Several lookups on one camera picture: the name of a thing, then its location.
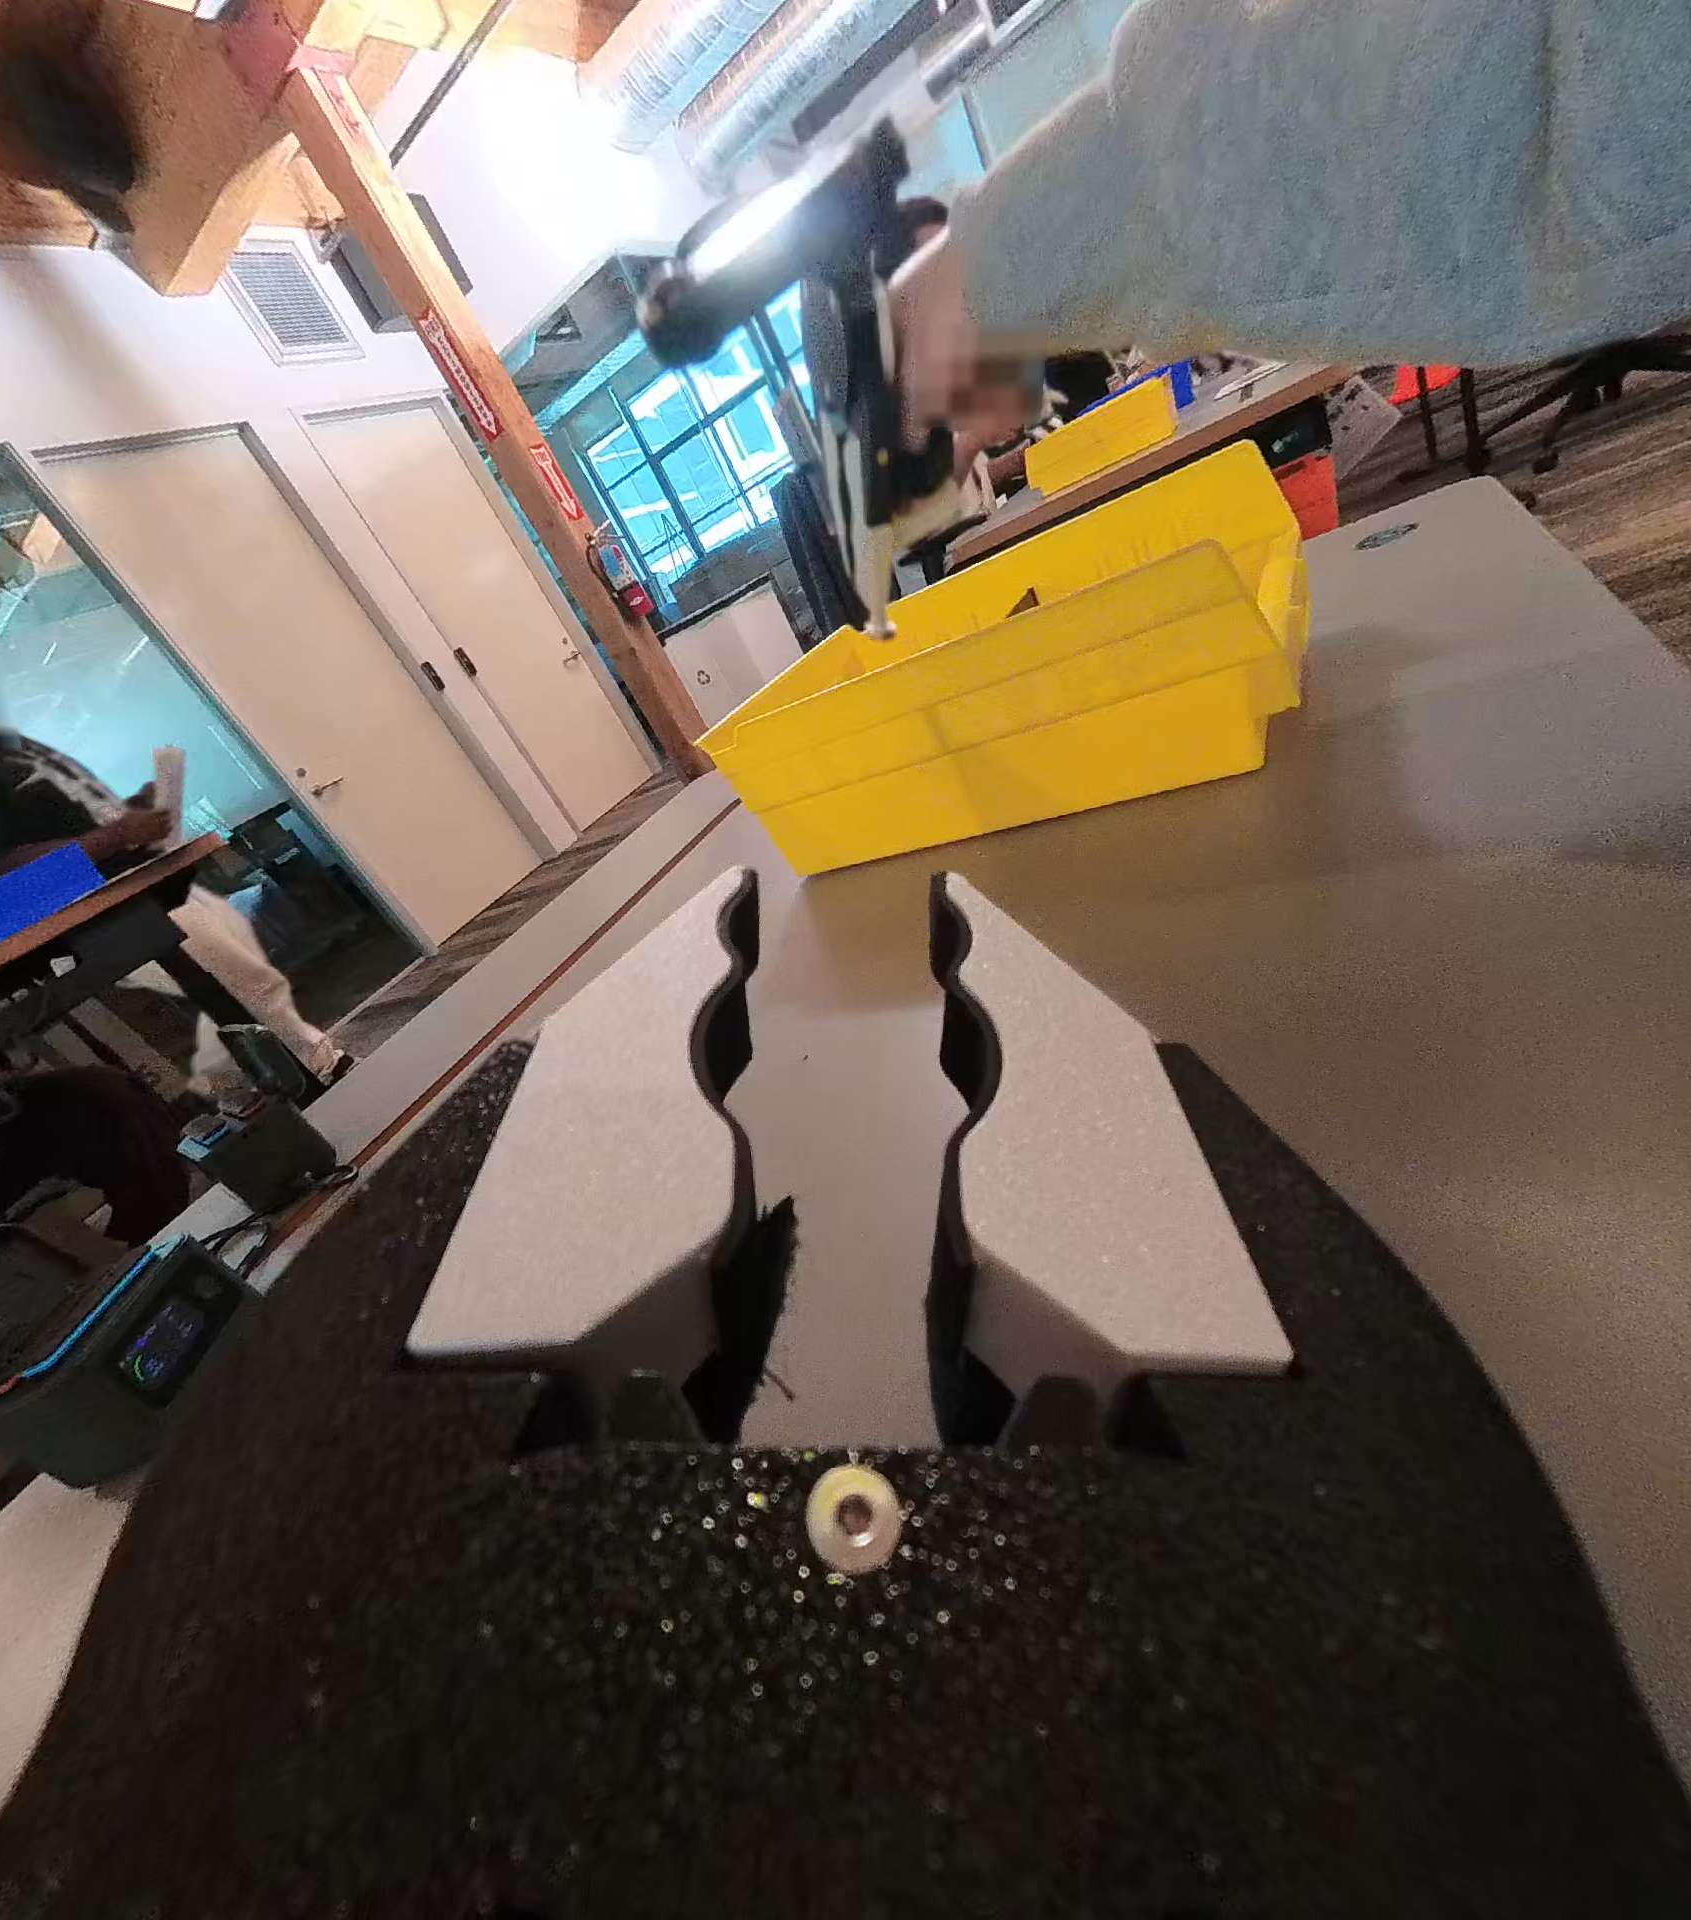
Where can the white vent grille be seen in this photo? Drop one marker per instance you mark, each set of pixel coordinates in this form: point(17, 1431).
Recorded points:
point(291, 299)

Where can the orange bin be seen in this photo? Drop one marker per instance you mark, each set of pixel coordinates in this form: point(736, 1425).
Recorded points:
point(1305, 495)

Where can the white recycling bin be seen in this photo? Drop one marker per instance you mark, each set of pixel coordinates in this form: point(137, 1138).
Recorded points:
point(725, 668)

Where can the black office chair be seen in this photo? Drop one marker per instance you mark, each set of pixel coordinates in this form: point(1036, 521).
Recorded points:
point(1627, 381)

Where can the blue plastic bin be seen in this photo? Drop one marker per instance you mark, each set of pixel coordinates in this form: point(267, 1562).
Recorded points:
point(19, 897)

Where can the yellow plastic bin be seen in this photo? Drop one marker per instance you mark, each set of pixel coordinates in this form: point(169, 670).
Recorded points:
point(1025, 779)
point(1205, 511)
point(1099, 434)

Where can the wooden post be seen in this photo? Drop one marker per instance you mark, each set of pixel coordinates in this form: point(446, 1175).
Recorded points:
point(651, 684)

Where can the red sign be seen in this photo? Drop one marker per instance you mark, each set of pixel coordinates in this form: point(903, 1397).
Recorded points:
point(458, 373)
point(561, 481)

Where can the wooden work table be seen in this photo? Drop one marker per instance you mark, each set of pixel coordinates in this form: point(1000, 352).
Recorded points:
point(1235, 412)

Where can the black wall speaker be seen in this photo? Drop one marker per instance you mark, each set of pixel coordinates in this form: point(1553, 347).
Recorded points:
point(369, 278)

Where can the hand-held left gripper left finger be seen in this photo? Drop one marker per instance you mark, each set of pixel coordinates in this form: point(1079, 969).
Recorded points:
point(577, 1198)

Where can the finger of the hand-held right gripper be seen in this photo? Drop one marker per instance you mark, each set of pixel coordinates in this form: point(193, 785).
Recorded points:
point(926, 526)
point(874, 555)

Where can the white door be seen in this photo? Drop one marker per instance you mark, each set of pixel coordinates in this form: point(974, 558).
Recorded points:
point(306, 676)
point(487, 602)

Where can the person's right forearm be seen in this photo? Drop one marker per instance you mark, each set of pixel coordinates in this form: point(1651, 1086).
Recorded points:
point(1312, 164)

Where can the black power station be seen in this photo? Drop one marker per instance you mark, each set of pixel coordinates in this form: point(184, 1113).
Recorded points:
point(63, 1379)

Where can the dark charger dock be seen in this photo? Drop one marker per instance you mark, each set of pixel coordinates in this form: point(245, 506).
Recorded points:
point(267, 1156)

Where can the person's right hand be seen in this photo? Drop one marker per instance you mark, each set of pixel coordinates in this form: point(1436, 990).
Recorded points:
point(935, 292)

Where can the round table grommet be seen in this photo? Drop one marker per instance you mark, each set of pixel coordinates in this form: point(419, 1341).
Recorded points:
point(1388, 535)

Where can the red fire extinguisher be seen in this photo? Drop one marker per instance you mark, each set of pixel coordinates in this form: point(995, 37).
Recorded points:
point(628, 577)

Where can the black-legged wooden table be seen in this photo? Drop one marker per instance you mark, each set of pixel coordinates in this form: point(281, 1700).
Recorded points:
point(111, 939)

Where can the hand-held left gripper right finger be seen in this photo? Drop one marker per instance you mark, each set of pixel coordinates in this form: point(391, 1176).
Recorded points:
point(1116, 1198)

